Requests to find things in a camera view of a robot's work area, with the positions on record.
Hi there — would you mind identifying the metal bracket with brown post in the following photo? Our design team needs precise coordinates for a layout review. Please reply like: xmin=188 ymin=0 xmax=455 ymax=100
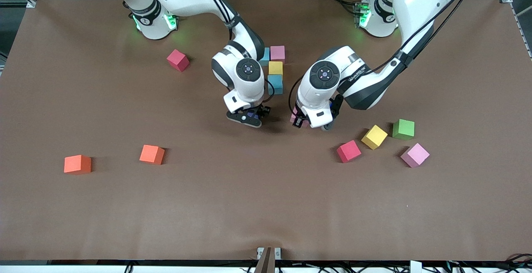
xmin=256 ymin=247 xmax=282 ymax=273

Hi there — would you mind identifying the brown paper table cover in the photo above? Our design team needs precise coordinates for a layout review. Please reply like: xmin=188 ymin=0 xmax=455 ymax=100
xmin=0 ymin=0 xmax=532 ymax=262

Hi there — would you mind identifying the red foam cube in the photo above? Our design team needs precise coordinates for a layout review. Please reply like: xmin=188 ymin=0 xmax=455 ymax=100
xmin=167 ymin=49 xmax=190 ymax=73
xmin=336 ymin=140 xmax=362 ymax=163

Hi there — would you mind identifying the green foam cube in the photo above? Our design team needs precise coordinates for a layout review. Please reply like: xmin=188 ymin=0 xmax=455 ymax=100
xmin=392 ymin=119 xmax=415 ymax=141

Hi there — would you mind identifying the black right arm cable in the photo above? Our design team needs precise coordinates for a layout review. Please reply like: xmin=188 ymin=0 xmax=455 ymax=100
xmin=193 ymin=0 xmax=276 ymax=104

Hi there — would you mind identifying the orange foam cube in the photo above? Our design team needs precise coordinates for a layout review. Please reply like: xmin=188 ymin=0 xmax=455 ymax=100
xmin=64 ymin=155 xmax=92 ymax=175
xmin=139 ymin=145 xmax=165 ymax=165

